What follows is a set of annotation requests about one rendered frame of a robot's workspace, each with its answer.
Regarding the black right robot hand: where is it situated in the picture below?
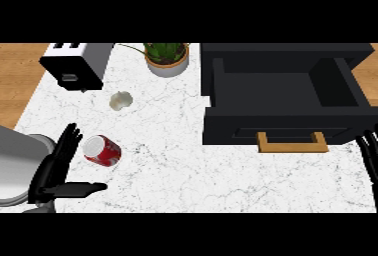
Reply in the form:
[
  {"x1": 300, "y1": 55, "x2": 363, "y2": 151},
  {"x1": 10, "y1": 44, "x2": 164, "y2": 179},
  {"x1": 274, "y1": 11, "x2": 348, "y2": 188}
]
[{"x1": 354, "y1": 123, "x2": 378, "y2": 209}]

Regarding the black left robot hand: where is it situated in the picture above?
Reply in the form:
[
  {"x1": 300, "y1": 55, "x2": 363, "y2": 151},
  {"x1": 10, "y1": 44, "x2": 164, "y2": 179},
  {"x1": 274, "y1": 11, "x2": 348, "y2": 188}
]
[{"x1": 26, "y1": 122, "x2": 109, "y2": 205}]

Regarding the red can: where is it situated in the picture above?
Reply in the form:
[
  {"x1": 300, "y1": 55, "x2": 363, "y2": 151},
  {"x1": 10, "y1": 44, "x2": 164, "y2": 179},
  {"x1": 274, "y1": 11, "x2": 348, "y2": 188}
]
[{"x1": 81, "y1": 134, "x2": 122, "y2": 167}]

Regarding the black open drawer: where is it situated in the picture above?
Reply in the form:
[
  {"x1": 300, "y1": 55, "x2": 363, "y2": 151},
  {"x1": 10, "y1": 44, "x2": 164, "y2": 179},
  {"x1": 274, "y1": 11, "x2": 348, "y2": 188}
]
[{"x1": 201, "y1": 57, "x2": 378, "y2": 146}]

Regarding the black and white toaster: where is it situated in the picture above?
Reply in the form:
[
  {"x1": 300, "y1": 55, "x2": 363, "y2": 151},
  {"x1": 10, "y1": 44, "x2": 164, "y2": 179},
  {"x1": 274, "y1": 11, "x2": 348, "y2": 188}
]
[{"x1": 38, "y1": 42, "x2": 116, "y2": 92}]

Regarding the black cabinet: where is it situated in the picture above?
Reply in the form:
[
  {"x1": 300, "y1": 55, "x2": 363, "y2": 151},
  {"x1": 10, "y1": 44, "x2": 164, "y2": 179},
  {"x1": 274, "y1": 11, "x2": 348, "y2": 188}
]
[{"x1": 199, "y1": 42, "x2": 376, "y2": 108}]

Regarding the potted green plant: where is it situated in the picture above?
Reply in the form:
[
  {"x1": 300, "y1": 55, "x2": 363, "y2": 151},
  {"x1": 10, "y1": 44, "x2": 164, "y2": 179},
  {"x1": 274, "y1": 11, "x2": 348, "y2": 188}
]
[{"x1": 116, "y1": 42, "x2": 192, "y2": 79}]

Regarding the wooden drawer handle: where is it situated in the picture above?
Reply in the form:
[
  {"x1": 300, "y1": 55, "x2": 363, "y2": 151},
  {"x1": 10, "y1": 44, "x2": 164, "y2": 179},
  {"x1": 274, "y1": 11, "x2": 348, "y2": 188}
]
[{"x1": 255, "y1": 131, "x2": 329, "y2": 154}]

